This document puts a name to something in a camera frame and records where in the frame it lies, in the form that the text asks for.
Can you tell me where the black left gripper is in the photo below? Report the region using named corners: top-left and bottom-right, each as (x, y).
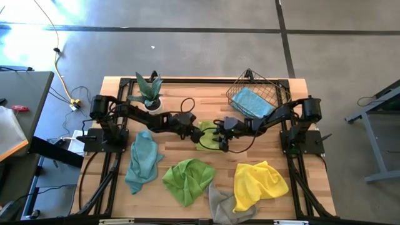
top-left (171, 112), bottom-right (208, 144)

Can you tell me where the yellow microfiber towel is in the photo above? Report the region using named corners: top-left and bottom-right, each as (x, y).
top-left (232, 160), bottom-right (290, 213)

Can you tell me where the yellow power plug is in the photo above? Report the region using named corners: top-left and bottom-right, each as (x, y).
top-left (69, 97), bottom-right (83, 112)

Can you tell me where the translucent plastic bag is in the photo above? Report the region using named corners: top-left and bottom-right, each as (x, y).
top-left (0, 105), bottom-right (29, 157)

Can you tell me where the black aluminium rig frame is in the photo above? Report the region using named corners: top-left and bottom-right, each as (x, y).
top-left (72, 70), bottom-right (338, 225)

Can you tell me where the grey microfiber towel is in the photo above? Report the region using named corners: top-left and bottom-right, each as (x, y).
top-left (206, 181), bottom-right (258, 225)

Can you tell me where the green microfiber towel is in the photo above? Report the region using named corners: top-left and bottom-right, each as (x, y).
top-left (161, 158), bottom-right (216, 208)

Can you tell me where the white frame bracket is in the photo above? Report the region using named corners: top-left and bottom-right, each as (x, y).
top-left (273, 219), bottom-right (310, 225)
top-left (98, 218), bottom-right (136, 225)

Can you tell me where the grey desk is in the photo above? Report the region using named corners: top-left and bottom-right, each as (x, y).
top-left (0, 71), bottom-right (56, 163)

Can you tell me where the grey metal table frame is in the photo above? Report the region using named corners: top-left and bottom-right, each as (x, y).
top-left (344, 79), bottom-right (400, 184)

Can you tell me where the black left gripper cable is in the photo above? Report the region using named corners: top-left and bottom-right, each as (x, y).
top-left (180, 97), bottom-right (196, 114)

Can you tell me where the black angled bar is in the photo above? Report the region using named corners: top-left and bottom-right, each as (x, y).
top-left (27, 136), bottom-right (85, 169)

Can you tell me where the light blue microfiber towel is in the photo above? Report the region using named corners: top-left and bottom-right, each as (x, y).
top-left (231, 86), bottom-right (276, 119)

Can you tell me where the wire mesh basket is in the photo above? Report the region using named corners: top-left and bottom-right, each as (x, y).
top-left (225, 68), bottom-right (293, 121)

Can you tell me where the lime yellow-green microfiber towel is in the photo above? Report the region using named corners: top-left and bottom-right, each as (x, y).
top-left (195, 121), bottom-right (226, 152)

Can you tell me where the teal microfiber towel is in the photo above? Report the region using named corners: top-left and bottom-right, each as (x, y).
top-left (124, 130), bottom-right (165, 195)

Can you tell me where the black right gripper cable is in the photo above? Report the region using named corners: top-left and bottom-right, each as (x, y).
top-left (198, 126), bottom-right (261, 154)

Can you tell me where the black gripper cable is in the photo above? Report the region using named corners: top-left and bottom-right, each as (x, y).
top-left (180, 97), bottom-right (196, 114)
top-left (198, 126), bottom-right (261, 154)

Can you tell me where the potted succulent in white pot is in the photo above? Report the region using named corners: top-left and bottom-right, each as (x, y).
top-left (126, 71), bottom-right (166, 117)

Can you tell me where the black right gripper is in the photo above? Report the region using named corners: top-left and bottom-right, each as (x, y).
top-left (213, 117), bottom-right (251, 153)

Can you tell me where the yellow floor cable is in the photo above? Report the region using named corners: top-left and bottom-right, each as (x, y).
top-left (32, 0), bottom-right (83, 110)

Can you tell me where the white plastic box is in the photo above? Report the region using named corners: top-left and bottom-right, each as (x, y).
top-left (67, 129), bottom-right (87, 157)

